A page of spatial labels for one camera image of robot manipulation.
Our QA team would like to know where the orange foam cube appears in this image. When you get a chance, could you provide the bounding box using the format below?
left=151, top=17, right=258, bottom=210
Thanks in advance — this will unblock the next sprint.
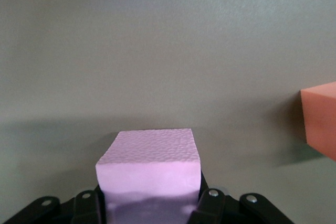
left=300, top=81, right=336, bottom=162

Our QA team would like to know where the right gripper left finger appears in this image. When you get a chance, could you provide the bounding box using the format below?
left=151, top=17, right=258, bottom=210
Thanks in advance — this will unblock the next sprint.
left=4, top=188, right=108, bottom=224

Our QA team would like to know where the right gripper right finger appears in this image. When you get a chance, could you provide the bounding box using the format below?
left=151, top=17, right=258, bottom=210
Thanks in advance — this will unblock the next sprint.
left=187, top=174, right=293, bottom=224

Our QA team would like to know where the pink foam cube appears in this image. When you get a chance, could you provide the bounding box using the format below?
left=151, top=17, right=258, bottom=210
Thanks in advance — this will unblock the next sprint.
left=94, top=128, right=202, bottom=224

